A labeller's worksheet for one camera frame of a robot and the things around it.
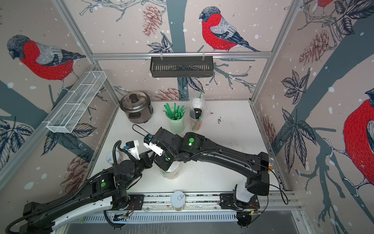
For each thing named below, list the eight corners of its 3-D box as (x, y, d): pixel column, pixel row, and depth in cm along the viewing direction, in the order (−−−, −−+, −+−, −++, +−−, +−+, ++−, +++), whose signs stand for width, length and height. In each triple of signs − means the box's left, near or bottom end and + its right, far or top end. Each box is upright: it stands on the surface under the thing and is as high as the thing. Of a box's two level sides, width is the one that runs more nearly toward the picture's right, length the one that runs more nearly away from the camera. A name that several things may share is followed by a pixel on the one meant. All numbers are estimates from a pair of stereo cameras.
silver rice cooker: (125, 126, 105) (114, 108, 90) (132, 107, 118) (123, 89, 102) (150, 126, 105) (143, 108, 90) (154, 107, 118) (149, 89, 102)
